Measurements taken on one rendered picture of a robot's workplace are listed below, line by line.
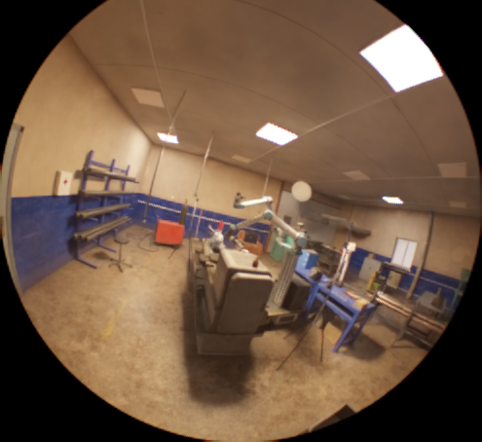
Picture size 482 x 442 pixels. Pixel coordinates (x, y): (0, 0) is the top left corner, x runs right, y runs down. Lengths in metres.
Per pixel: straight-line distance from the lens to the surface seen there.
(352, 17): 1.58
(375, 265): 8.18
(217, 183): 6.86
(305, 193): 5.99
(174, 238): 5.57
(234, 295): 1.74
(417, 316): 4.01
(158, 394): 2.10
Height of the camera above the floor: 1.95
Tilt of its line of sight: 1 degrees up
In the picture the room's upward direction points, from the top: 15 degrees clockwise
